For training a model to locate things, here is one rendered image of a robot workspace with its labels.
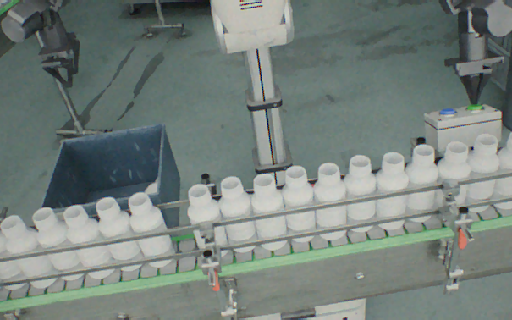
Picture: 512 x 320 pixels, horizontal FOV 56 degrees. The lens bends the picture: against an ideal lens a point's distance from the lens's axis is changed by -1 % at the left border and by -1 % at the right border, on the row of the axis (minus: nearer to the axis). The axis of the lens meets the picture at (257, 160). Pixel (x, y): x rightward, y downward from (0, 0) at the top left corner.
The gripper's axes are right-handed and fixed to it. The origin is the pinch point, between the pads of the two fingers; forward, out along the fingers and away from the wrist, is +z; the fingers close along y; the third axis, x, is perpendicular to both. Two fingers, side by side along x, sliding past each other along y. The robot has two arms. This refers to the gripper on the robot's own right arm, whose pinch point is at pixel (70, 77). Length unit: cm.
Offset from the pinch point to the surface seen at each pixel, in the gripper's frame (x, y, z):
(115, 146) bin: -1.1, -13.9, 32.3
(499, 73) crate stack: 194, -144, 114
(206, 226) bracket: 31, 46, 9
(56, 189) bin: -14.8, 4.1, 30.6
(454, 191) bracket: 76, 46, 10
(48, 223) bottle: 2.9, 43.0, 6.0
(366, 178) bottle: 61, 42, 8
